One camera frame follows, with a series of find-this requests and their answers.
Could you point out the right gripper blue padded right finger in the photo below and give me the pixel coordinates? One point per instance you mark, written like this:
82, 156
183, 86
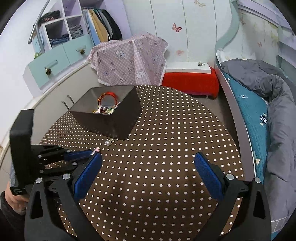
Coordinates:
252, 222

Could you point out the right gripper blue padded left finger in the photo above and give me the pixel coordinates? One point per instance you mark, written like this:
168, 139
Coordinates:
54, 212

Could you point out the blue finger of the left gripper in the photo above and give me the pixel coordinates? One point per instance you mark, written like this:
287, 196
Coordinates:
78, 155

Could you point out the small pearl earring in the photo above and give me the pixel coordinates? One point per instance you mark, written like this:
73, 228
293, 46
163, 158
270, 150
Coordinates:
109, 141

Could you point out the pink bead jewelry piece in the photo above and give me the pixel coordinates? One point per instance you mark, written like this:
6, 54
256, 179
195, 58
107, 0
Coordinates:
96, 150

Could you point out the dark sleeve forearm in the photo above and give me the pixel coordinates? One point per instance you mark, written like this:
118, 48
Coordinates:
12, 223

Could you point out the mixed jewelry pile in box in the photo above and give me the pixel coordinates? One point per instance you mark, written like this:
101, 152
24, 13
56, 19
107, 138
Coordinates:
104, 109

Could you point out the dark brown jewelry box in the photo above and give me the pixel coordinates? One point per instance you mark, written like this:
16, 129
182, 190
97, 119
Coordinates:
117, 125

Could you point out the person's left hand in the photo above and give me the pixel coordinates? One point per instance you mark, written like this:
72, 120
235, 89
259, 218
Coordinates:
17, 202

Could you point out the beige low cabinet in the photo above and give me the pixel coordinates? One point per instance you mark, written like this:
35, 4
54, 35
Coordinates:
59, 98

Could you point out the grey quilt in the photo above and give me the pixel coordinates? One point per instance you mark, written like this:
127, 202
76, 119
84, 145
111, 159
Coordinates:
269, 82

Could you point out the brown polka dot tablecloth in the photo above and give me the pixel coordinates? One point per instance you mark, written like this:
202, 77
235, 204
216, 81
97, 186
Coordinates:
148, 187

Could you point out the mint drawer unit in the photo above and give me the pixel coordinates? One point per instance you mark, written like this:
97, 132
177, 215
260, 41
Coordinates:
48, 68

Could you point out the teal bed sheet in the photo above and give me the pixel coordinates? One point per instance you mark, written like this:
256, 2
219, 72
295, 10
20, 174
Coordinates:
254, 112

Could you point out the pink checkered cloth cover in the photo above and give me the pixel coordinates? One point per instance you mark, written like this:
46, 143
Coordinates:
135, 61

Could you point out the white cubby shelf with clothes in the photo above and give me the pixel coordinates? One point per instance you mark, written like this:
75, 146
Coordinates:
61, 22

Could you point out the hanging clothes row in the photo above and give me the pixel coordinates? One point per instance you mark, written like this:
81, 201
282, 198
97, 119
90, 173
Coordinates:
101, 26

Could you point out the grey metal curved pole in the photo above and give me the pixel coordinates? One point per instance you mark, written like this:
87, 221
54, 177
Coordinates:
35, 29

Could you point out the red storage ottoman white lid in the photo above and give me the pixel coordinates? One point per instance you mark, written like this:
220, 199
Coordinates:
193, 80

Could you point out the white wardrobe butterfly stickers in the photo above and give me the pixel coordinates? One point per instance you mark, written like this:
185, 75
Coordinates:
191, 28

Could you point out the mint bed headboard frame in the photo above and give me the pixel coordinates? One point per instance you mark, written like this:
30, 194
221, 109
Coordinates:
258, 31

